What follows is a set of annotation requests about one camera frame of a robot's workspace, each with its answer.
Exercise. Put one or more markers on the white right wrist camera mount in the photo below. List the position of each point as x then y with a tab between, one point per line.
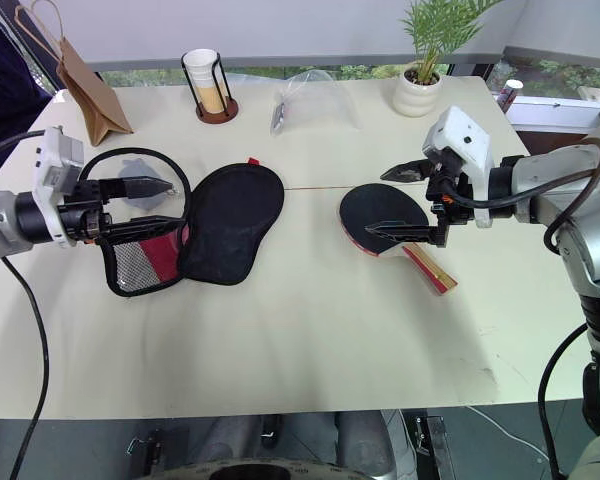
462	135

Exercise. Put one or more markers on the black table tennis paddle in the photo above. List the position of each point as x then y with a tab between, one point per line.
375	207

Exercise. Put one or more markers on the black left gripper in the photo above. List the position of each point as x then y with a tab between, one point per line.
85	220

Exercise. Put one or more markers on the white red drink can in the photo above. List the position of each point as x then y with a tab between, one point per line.
509	95

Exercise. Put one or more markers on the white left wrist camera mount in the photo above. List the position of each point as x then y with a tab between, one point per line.
55	160

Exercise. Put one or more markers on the clear plastic bag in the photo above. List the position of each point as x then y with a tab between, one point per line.
325	100

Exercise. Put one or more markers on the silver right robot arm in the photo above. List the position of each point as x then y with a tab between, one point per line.
575	200

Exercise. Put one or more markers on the black red paddle case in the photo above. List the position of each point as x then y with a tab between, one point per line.
230	220

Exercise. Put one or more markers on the stacked paper cups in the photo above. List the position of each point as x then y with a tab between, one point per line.
202	70

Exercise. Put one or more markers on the metal table bracket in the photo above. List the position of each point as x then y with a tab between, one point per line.
435	445
150	450

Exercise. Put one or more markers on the potted green plant white pot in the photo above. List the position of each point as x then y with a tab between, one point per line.
415	97

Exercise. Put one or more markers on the brown paper bag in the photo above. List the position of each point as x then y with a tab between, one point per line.
95	100

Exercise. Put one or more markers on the small dark grey object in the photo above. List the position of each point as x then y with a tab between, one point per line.
278	119

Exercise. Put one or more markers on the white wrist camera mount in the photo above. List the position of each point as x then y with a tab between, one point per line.
462	135
55	160

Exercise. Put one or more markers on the dark navy garment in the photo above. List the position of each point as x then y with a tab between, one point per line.
5	75

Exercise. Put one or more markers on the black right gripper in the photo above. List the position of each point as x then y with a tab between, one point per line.
452	210

